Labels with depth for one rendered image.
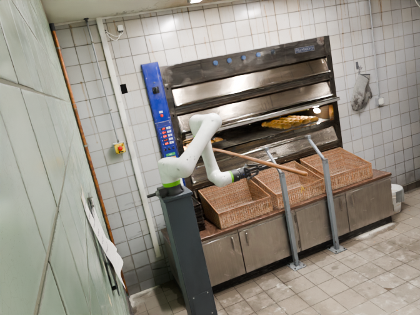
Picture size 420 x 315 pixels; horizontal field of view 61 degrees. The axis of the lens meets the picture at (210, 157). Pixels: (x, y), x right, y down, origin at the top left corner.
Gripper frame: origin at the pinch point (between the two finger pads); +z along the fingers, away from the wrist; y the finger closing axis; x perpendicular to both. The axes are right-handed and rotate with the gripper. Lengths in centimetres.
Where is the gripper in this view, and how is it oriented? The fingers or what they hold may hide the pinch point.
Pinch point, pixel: (262, 167)
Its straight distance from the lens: 275.1
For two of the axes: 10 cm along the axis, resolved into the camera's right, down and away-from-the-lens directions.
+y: 2.0, 9.6, 2.1
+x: 3.4, 1.4, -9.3
